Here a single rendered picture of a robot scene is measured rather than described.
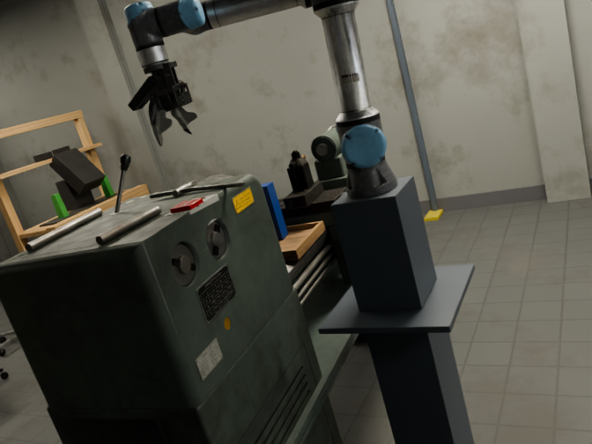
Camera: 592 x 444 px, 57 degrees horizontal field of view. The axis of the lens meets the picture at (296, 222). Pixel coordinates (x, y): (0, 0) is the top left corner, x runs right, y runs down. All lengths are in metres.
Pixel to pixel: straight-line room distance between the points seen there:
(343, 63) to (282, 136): 3.88
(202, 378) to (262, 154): 4.28
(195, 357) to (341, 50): 0.81
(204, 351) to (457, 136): 3.73
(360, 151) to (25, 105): 6.32
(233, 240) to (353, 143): 0.40
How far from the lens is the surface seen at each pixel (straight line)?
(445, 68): 4.67
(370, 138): 1.42
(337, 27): 1.43
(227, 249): 1.42
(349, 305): 1.78
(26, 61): 7.28
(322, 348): 2.03
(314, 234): 2.10
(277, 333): 1.60
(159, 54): 1.51
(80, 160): 6.00
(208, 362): 1.32
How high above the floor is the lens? 1.50
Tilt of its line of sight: 15 degrees down
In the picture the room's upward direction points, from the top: 16 degrees counter-clockwise
